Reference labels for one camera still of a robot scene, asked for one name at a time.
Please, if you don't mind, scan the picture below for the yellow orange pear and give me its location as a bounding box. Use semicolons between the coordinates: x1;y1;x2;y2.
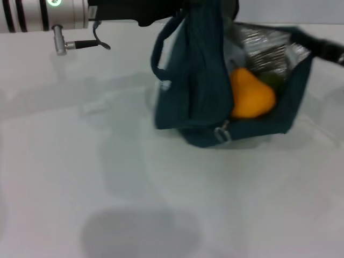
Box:
229;68;277;119

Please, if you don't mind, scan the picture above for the dark teal insulated lunch bag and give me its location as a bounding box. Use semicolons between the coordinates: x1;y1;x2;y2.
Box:
149;0;316;149

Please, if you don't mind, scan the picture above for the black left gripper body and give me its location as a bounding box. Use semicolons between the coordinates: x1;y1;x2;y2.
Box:
88;0;190;27

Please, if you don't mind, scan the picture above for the left arm cable with connector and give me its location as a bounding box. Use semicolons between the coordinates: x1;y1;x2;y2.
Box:
52;20;112;56

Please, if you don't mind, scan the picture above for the green cucumber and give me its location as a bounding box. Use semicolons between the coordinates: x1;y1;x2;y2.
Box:
257;73;285;90

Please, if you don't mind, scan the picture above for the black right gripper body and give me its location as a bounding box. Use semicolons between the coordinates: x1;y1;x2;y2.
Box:
317;37;344;67

